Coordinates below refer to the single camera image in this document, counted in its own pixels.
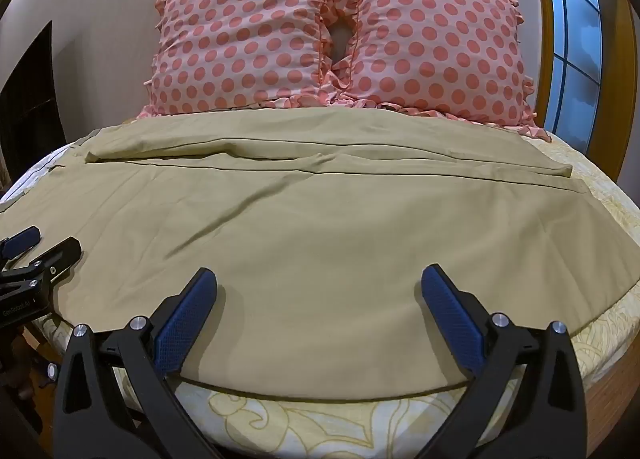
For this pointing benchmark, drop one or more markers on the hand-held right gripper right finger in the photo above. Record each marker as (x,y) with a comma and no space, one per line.
(451,319)

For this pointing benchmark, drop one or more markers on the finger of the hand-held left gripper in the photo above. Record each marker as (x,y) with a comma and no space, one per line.
(20,242)
(56,259)

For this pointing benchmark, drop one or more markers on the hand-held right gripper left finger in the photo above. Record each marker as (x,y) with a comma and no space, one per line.
(186,319)

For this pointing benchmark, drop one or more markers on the khaki pants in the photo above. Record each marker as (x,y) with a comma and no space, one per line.
(280,244)

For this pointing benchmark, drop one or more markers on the dark wooden furniture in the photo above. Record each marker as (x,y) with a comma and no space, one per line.
(32,99)

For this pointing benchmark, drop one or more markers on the bed with floral mattress cover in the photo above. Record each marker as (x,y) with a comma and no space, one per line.
(350,424)

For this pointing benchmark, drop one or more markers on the pink polka dot pillow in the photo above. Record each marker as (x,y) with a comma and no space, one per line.
(430,44)
(240,34)

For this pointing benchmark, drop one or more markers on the window with blue frame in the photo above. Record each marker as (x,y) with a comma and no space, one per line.
(575,34)

